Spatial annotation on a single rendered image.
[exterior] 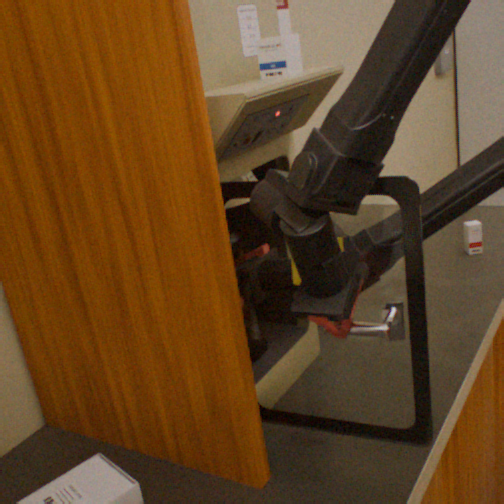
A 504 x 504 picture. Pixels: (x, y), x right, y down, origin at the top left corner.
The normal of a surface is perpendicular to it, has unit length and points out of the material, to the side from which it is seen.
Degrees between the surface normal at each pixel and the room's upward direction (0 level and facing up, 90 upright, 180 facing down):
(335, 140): 69
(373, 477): 0
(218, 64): 90
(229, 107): 90
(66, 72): 90
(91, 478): 0
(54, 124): 90
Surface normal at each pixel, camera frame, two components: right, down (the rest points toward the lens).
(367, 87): -0.78, -0.08
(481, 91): -0.51, 0.37
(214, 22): 0.85, 0.06
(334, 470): -0.15, -0.93
